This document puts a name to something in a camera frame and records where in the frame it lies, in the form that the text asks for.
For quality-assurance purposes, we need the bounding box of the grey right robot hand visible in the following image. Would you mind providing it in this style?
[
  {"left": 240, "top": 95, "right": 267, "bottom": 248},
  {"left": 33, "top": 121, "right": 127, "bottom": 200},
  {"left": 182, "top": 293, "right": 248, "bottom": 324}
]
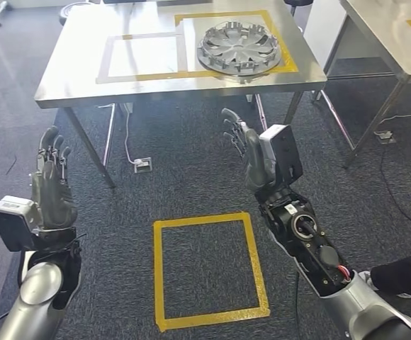
[{"left": 221, "top": 107, "right": 277, "bottom": 191}]

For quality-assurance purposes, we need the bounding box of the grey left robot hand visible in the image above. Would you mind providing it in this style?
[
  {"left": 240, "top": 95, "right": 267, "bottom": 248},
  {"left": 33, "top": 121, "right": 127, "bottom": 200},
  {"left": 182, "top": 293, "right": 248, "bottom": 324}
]
[{"left": 30, "top": 125, "right": 79, "bottom": 232}]

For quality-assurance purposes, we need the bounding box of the silver plastic wheel hubcap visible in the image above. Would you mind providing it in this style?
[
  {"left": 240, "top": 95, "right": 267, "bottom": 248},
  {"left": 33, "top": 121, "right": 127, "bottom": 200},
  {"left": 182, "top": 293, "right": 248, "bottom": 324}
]
[{"left": 196, "top": 19, "right": 283, "bottom": 79}]

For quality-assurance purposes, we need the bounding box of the steel workbench table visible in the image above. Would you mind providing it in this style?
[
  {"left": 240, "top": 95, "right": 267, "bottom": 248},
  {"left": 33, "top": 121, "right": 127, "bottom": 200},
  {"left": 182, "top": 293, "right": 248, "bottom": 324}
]
[
  {"left": 34, "top": 0, "right": 328, "bottom": 190},
  {"left": 311, "top": 0, "right": 411, "bottom": 170}
]

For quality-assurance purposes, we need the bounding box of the metal floor socket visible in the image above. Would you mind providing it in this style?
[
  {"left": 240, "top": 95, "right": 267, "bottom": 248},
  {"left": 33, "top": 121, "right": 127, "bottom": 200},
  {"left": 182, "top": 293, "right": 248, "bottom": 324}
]
[
  {"left": 374, "top": 130, "right": 397, "bottom": 145},
  {"left": 133, "top": 157, "right": 153, "bottom": 175}
]

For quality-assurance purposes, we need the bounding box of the yellow floor tape square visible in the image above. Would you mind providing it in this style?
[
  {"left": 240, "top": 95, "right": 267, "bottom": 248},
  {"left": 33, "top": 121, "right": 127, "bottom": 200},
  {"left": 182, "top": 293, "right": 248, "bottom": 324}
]
[{"left": 153, "top": 211, "right": 271, "bottom": 333}]

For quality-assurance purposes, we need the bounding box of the white cabinet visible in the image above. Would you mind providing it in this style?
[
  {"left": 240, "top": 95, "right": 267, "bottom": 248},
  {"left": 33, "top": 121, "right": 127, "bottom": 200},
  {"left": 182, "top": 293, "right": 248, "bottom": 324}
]
[{"left": 301, "top": 0, "right": 345, "bottom": 61}]

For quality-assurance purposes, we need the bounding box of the black stool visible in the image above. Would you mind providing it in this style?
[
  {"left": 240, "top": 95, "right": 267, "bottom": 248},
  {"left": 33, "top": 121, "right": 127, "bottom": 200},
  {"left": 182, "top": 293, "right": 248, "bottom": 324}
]
[{"left": 283, "top": 0, "right": 315, "bottom": 18}]

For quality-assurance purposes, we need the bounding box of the person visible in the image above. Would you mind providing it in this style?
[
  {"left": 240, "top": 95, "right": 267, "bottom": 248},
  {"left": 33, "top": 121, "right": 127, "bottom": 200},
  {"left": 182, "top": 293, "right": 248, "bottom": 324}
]
[{"left": 363, "top": 251, "right": 411, "bottom": 301}]

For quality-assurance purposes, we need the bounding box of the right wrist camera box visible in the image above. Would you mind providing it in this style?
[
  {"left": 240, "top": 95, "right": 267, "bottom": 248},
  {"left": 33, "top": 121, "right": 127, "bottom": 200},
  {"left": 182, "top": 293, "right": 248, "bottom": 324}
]
[{"left": 258, "top": 123, "right": 304, "bottom": 187}]

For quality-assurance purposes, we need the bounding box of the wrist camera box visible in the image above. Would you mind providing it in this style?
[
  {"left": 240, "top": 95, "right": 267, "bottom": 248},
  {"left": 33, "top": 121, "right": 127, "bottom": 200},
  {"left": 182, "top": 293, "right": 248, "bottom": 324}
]
[
  {"left": 258, "top": 123, "right": 304, "bottom": 187},
  {"left": 0, "top": 195, "right": 42, "bottom": 253}
]

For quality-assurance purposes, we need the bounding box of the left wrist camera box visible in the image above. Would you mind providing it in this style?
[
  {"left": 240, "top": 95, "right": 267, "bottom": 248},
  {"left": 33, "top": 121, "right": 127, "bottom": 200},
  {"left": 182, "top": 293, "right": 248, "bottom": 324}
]
[{"left": 0, "top": 195, "right": 42, "bottom": 253}]

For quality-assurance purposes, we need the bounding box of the white power cable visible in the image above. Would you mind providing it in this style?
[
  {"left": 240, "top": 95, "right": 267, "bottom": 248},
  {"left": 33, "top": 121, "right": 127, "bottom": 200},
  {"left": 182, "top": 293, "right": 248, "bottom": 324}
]
[
  {"left": 123, "top": 103, "right": 138, "bottom": 166},
  {"left": 378, "top": 106, "right": 411, "bottom": 135}
]

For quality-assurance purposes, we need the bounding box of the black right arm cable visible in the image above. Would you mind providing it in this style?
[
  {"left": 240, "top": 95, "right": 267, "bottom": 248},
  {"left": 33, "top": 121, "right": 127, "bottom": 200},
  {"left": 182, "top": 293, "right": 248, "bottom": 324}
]
[{"left": 293, "top": 271, "right": 302, "bottom": 340}]

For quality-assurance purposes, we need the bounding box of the clear tape frame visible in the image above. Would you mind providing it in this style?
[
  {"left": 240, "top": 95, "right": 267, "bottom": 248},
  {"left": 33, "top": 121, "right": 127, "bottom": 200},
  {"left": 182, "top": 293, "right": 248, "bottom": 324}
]
[{"left": 95, "top": 31, "right": 186, "bottom": 85}]

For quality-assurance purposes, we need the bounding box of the black floor cable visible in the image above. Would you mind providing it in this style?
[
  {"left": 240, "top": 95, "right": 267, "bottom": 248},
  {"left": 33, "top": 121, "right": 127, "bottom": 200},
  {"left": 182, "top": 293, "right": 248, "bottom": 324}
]
[{"left": 379, "top": 142, "right": 411, "bottom": 227}]

